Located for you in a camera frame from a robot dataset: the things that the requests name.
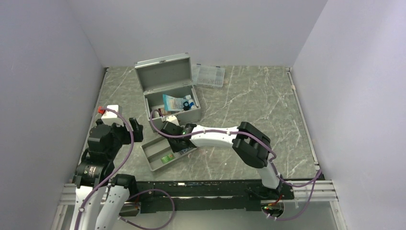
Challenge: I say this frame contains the green wind oil box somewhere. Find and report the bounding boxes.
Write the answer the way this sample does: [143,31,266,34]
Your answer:
[160,153,175,164]

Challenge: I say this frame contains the grey plastic divided tray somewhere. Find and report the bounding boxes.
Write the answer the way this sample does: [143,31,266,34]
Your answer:
[141,136,196,172]

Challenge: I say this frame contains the brown bottle orange cap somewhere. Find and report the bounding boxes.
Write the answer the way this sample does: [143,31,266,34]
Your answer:
[158,107,170,116]

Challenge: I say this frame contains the blue white mask pack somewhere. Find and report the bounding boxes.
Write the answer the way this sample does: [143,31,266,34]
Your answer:
[162,94,188,112]

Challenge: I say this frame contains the white blue bandage roll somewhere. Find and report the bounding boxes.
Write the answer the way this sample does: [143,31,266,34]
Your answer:
[185,95,197,109]

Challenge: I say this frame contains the grey metal medicine case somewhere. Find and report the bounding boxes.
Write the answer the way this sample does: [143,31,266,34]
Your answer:
[135,53,202,129]

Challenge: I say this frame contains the black handled scissors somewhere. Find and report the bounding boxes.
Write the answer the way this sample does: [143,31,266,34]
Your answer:
[183,101,191,111]

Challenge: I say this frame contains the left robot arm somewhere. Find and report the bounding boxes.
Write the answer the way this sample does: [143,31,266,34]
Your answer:
[70,117,143,230]

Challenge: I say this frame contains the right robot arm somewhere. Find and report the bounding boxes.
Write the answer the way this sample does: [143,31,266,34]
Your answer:
[156,121,282,199]

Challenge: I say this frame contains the clear plastic pill organizer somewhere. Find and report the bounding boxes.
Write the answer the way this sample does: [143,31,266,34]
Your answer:
[192,64,225,89]

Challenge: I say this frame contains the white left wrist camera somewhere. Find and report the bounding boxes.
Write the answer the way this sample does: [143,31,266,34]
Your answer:
[98,104,124,127]

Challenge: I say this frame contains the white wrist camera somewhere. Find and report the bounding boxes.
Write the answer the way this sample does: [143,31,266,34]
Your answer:
[98,104,124,127]
[165,115,179,126]

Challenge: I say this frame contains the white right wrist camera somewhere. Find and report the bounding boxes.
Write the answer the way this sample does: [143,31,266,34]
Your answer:
[165,115,179,126]

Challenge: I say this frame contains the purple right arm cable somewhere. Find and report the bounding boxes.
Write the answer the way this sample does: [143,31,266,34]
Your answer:
[149,109,323,222]

